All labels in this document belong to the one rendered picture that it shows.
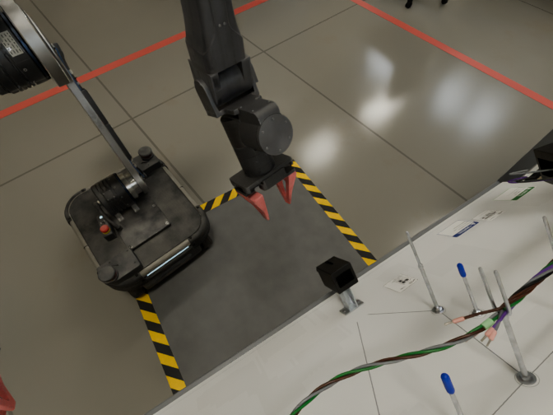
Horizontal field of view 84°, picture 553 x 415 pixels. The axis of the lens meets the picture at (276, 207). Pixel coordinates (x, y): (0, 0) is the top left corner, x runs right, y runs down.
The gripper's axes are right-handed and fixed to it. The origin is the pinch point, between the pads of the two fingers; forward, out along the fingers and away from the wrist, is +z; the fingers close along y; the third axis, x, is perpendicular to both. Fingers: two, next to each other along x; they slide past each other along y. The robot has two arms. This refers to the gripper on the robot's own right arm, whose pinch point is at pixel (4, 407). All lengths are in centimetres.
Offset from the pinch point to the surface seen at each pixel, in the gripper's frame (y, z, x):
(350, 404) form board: 36.7, 12.6, -28.1
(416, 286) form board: 61, 19, -21
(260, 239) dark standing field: 69, 73, 83
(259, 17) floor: 208, -12, 234
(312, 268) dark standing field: 80, 88, 57
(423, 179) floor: 172, 90, 54
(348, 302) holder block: 51, 20, -13
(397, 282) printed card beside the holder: 61, 21, -17
